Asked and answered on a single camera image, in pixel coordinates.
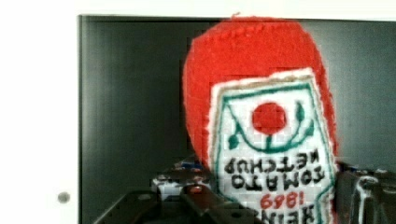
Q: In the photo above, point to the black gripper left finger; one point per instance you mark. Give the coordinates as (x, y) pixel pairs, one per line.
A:
(195, 204)

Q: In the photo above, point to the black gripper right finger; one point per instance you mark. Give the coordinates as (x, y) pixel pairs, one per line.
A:
(365, 196)

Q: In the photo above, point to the red plush ketchup bottle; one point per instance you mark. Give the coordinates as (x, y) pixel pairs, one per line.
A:
(260, 117)

